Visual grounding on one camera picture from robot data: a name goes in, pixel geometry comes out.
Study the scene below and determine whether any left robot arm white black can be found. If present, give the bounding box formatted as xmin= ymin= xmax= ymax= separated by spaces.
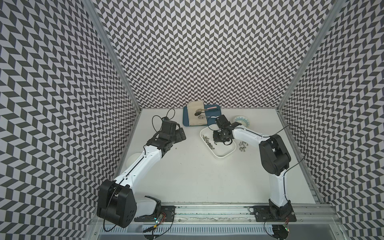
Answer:
xmin=97 ymin=117 xmax=186 ymax=228

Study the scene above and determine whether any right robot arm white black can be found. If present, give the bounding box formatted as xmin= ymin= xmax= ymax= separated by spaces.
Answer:
xmin=213 ymin=115 xmax=294 ymax=221

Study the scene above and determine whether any white storage box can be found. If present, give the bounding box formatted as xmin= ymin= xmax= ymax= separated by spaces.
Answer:
xmin=200 ymin=127 xmax=237 ymax=159

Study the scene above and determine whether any pile of wing nuts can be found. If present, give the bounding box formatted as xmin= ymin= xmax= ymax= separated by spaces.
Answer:
xmin=202 ymin=135 xmax=215 ymax=150

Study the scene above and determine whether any patterned small bowl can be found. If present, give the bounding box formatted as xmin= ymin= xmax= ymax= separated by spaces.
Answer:
xmin=234 ymin=116 xmax=251 ymax=128

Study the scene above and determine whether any blue tray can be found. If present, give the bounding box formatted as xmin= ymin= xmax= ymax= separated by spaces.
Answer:
xmin=183 ymin=105 xmax=222 ymax=127

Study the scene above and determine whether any beige folded cloth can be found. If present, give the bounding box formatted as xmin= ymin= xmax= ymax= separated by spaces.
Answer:
xmin=187 ymin=100 xmax=208 ymax=126

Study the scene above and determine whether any metal spoon white handle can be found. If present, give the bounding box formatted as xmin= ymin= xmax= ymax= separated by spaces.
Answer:
xmin=197 ymin=115 xmax=218 ymax=119

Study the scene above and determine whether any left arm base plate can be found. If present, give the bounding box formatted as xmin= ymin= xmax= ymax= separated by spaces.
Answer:
xmin=134 ymin=206 xmax=176 ymax=223

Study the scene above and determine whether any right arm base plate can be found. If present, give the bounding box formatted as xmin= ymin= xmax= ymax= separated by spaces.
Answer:
xmin=253 ymin=205 xmax=297 ymax=223

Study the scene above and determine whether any aluminium front rail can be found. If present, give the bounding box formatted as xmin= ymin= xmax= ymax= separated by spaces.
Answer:
xmin=89 ymin=202 xmax=343 ymax=226

